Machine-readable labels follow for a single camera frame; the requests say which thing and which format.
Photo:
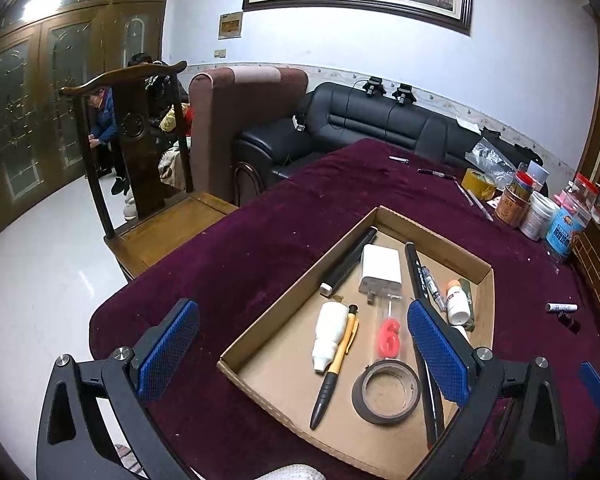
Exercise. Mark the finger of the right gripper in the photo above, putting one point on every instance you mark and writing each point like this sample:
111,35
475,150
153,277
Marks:
591,380

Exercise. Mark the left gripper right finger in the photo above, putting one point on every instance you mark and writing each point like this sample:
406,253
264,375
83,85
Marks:
531,443

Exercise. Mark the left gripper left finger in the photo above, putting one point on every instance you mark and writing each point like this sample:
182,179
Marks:
73,440

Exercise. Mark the black marker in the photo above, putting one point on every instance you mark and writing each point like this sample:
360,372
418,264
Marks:
418,326
340,270

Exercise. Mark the white bottle orange cap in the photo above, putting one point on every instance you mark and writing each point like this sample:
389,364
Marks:
457,304

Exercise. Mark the clear packet red candle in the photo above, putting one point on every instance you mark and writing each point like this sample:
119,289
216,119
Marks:
391,331

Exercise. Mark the black tape roll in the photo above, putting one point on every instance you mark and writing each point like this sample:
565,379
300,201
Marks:
386,393

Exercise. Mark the green lighter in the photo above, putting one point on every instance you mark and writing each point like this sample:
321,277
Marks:
469,326

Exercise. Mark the clear blue pen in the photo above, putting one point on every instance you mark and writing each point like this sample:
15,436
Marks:
433,289

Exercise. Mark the yellow black mechanical pencil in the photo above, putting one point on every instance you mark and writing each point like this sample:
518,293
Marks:
330,376

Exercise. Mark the white charger plug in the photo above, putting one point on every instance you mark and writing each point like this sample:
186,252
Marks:
380,273

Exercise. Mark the small white dropper bottle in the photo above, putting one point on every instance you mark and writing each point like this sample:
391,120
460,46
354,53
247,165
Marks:
329,329

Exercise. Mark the white gloved right hand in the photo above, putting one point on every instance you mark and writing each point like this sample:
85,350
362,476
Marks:
293,472

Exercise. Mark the black lipstick tube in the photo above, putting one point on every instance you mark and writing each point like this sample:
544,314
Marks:
569,322

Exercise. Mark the white marker pen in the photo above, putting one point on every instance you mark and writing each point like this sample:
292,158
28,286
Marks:
560,307

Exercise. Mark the blue label plastic jar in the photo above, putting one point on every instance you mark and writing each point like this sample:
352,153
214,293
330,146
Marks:
570,220

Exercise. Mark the cardboard tray box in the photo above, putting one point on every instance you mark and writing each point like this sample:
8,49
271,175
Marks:
271,361

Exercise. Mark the white plastic tub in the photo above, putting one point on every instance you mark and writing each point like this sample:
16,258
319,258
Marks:
539,216

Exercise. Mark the red lid clear jar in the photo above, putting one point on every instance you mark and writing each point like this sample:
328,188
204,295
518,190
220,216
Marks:
586,190

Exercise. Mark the brown tin can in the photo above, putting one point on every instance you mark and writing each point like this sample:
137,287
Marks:
514,201

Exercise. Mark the white stick far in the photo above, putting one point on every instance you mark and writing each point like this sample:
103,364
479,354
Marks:
479,205

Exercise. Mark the maroon tablecloth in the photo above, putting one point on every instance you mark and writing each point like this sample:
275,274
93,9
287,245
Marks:
242,264

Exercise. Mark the yellow tape roll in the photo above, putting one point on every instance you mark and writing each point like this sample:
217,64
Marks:
479,184

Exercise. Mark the black pen far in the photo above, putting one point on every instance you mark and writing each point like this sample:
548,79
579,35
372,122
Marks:
435,173

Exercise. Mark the wooden chair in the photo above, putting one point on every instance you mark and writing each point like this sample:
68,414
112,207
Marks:
167,218

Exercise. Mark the seated person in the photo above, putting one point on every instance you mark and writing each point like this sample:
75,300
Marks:
136,122

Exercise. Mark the brown armchair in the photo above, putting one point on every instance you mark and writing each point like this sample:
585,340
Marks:
228,100

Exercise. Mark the black leather sofa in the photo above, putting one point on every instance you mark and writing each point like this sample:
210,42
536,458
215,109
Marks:
333,116

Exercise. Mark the wooden wardrobe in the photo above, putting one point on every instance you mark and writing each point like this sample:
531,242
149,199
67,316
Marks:
46,45

